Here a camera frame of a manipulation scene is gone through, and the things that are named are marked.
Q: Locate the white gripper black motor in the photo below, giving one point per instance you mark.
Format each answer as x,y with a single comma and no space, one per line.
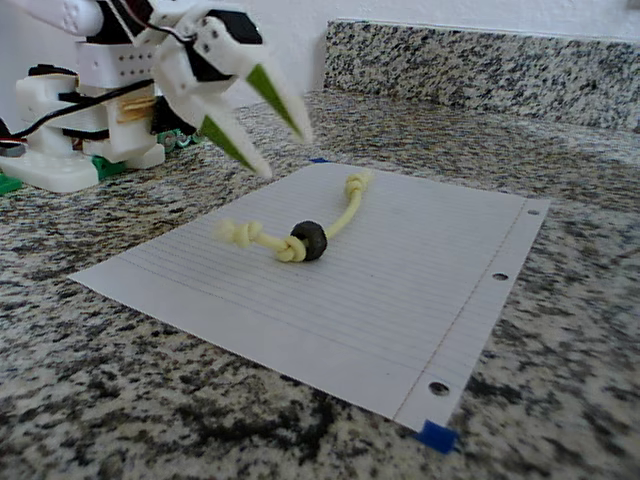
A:
186,80

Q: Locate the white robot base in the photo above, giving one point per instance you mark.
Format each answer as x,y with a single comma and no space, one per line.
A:
50,170

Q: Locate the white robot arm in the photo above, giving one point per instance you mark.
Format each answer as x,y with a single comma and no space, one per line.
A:
115,62

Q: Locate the wooden sticks bundle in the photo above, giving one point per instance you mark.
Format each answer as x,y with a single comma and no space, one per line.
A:
137,110

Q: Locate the blue tape piece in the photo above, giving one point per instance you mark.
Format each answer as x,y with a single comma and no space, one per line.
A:
435,436
319,161

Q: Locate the granite backsplash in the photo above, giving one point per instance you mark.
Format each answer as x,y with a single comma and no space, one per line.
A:
475,70

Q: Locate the lined paper sheet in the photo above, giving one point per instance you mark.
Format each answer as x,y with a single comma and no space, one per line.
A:
375,310

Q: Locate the black camera circuit board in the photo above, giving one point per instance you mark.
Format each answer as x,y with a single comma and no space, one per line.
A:
157,117

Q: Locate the green base plate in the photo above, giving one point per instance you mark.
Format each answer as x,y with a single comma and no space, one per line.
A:
7,184

